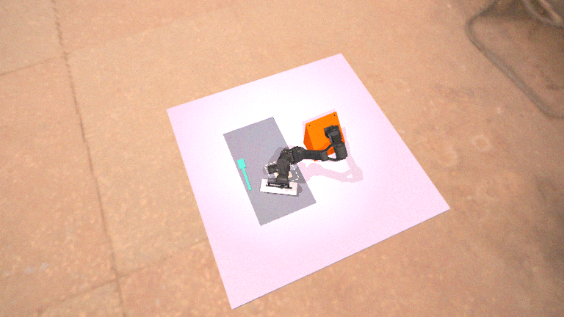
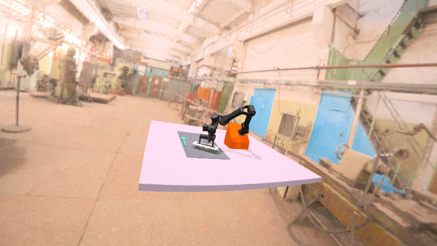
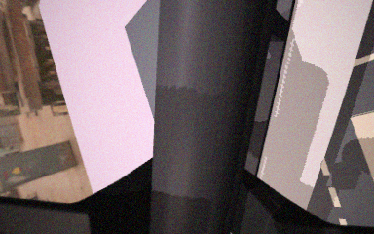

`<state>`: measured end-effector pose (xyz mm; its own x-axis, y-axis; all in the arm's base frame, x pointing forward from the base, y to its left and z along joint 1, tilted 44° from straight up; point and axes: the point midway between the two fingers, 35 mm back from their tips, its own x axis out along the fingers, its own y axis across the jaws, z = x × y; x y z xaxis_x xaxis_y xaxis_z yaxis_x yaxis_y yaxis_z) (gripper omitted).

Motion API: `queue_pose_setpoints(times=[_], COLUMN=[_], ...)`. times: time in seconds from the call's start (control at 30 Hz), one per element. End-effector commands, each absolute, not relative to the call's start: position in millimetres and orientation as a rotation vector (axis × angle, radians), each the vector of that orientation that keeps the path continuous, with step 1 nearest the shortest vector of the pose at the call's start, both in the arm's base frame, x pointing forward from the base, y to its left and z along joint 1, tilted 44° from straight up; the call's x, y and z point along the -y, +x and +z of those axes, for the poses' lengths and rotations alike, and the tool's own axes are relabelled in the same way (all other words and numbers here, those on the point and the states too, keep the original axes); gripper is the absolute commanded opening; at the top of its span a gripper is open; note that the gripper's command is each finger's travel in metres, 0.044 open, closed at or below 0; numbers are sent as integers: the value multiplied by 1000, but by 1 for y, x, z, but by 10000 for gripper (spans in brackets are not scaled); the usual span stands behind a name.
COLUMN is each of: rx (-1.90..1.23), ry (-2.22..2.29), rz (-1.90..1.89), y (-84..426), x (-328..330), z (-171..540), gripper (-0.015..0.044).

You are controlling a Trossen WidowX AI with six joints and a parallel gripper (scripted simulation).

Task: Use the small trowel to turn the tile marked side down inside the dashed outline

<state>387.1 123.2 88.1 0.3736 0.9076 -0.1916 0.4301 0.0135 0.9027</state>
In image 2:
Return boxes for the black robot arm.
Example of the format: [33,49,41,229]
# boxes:
[203,105,256,136]

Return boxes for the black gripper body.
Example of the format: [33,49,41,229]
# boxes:
[207,123,218,133]

